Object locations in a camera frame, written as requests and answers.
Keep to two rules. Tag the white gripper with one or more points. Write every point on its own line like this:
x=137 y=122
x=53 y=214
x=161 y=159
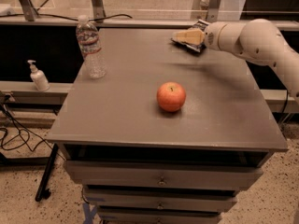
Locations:
x=213 y=36

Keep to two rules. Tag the blue chip bag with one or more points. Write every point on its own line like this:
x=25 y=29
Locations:
x=193 y=37

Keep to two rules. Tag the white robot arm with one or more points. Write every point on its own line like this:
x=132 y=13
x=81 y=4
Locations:
x=258 y=41

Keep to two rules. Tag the red apple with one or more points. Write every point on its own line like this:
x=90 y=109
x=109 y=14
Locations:
x=171 y=96

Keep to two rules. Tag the grey drawer cabinet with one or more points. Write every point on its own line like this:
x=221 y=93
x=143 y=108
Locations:
x=165 y=137

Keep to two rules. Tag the clear plastic water bottle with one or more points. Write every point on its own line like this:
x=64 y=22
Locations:
x=90 y=46

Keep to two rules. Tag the top grey drawer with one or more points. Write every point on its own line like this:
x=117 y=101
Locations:
x=156 y=175

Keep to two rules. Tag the grey drawer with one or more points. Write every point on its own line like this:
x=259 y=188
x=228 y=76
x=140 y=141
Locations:
x=150 y=216
x=156 y=175
x=160 y=200

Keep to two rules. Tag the white pump dispenser bottle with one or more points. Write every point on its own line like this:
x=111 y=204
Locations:
x=38 y=77

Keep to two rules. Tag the middle grey drawer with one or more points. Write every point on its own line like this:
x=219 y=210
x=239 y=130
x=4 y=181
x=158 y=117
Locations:
x=160 y=200

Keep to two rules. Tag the bottom grey drawer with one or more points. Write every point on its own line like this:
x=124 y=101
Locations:
x=150 y=216

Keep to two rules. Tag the black stand leg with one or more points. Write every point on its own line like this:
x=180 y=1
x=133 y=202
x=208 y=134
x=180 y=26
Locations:
x=43 y=192

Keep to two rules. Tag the right metal railing post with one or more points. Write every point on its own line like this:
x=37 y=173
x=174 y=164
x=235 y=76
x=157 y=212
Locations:
x=213 y=10

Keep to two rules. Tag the metal railing post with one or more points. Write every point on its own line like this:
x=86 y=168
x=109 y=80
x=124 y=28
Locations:
x=98 y=10
x=28 y=10
x=213 y=10

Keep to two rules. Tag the middle metal railing post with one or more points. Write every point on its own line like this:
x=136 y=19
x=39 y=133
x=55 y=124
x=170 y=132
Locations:
x=98 y=10

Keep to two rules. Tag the left metal railing post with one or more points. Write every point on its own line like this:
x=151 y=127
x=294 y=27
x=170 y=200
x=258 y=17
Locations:
x=28 y=10

